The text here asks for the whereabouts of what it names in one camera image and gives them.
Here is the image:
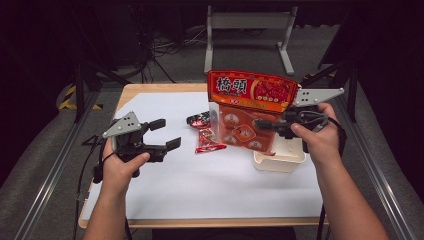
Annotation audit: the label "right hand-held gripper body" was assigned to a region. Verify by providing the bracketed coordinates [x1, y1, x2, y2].
[276, 87, 346, 139]

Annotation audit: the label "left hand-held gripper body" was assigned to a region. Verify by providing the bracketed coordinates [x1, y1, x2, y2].
[101, 111, 167, 164]

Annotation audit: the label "cream plastic container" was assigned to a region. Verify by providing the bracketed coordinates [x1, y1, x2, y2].
[252, 136, 307, 174]

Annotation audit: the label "large orange seasoning packet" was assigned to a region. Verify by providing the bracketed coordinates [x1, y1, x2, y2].
[206, 69, 299, 156]

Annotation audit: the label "person's left hand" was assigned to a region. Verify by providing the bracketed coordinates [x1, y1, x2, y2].
[100, 141, 152, 192]

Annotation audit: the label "person's right hand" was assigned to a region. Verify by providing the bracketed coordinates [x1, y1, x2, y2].
[290, 102, 345, 165]

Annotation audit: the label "small red and black packet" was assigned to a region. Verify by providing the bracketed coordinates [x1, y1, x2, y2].
[185, 110, 228, 154]

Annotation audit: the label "black tripod stand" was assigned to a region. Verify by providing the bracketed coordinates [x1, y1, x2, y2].
[71, 59, 132, 124]
[301, 59, 360, 124]

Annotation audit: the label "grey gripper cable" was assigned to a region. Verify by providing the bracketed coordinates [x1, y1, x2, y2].
[297, 110, 330, 134]

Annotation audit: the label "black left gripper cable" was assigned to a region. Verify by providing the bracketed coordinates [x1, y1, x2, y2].
[72, 134, 116, 240]

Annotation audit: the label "black floor cables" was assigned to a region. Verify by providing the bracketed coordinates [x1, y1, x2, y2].
[133, 24, 208, 84]

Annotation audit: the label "aluminium floor rail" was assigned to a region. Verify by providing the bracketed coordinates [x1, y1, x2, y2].
[333, 96, 418, 240]
[13, 89, 101, 240]

